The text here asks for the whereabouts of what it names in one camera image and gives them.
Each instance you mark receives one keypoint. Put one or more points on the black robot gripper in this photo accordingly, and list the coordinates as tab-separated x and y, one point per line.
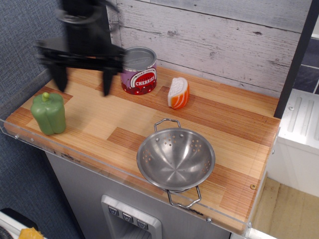
82	46

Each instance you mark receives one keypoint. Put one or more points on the green toy bell pepper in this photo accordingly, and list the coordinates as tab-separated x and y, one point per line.
49	112

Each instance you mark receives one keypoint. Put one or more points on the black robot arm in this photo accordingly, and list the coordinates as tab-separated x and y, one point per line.
80	12

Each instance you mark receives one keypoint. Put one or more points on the stainless steel colander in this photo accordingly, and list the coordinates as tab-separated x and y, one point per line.
175	160

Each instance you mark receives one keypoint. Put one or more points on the purple cherries tin can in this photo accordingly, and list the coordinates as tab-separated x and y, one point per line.
139	74

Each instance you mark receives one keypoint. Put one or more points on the toy salmon sushi piece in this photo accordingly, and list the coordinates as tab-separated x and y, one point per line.
179	93

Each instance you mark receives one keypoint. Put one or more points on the grey toy fridge cabinet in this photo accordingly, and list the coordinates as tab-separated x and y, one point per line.
84	189

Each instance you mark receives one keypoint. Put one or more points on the silver dispenser button panel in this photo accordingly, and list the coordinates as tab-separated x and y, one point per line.
127	222

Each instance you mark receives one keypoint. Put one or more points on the yellow object at corner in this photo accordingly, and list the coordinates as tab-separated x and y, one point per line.
30	233

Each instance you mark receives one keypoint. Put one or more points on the white toy sink unit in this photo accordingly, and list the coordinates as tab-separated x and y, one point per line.
294	160

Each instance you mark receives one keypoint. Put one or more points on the dark grey left post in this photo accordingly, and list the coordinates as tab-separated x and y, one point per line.
104	23

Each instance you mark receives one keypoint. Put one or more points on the dark grey post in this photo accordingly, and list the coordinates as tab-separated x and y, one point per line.
298	57
104	23

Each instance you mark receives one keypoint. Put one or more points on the dark grey right post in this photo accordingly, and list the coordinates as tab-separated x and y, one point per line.
298	57

